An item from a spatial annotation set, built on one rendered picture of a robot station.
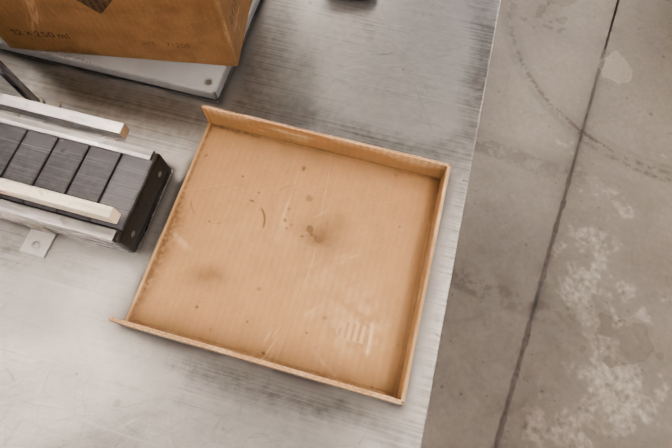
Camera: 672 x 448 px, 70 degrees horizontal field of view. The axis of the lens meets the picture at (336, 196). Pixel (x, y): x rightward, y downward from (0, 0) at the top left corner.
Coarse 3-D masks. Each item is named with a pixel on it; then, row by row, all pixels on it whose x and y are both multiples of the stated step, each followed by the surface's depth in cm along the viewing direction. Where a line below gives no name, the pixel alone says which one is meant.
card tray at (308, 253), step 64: (256, 128) 58; (192, 192) 57; (256, 192) 57; (320, 192) 57; (384, 192) 57; (192, 256) 54; (256, 256) 54; (320, 256) 54; (384, 256) 54; (128, 320) 51; (192, 320) 51; (256, 320) 51; (320, 320) 51; (384, 320) 51; (384, 384) 49
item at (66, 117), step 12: (0, 96) 47; (12, 96) 47; (0, 108) 47; (12, 108) 46; (24, 108) 46; (36, 108) 46; (48, 108) 46; (60, 108) 46; (48, 120) 47; (60, 120) 46; (72, 120) 46; (84, 120) 46; (96, 120) 46; (108, 120) 46; (96, 132) 46; (108, 132) 46; (120, 132) 45
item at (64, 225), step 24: (0, 120) 55; (24, 120) 55; (96, 144) 54; (120, 144) 54; (168, 168) 57; (144, 192) 53; (0, 216) 55; (24, 216) 51; (48, 216) 51; (144, 216) 54; (96, 240) 52; (120, 240) 50
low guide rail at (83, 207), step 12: (0, 180) 48; (0, 192) 49; (12, 192) 48; (24, 192) 48; (36, 192) 48; (48, 192) 48; (48, 204) 49; (60, 204) 47; (72, 204) 47; (84, 204) 47; (96, 204) 47; (96, 216) 48; (108, 216) 47
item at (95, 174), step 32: (0, 128) 55; (0, 160) 53; (32, 160) 53; (64, 160) 53; (96, 160) 53; (128, 160) 53; (64, 192) 52; (96, 192) 52; (128, 192) 52; (96, 224) 54
